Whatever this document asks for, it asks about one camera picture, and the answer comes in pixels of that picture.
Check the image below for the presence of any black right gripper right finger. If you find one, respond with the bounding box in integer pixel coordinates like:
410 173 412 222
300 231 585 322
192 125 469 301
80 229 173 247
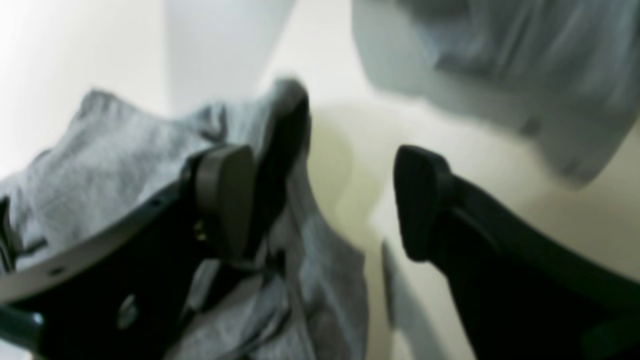
393 145 640 360

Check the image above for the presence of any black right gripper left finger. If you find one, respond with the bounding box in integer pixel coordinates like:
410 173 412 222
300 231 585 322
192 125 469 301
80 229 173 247
0 145 257 360

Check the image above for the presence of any grey t-shirt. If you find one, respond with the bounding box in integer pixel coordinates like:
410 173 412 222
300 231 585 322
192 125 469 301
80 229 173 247
1 79 369 360

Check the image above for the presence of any grey clothes pile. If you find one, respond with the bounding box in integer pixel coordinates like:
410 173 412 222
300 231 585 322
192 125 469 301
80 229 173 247
400 0 640 116

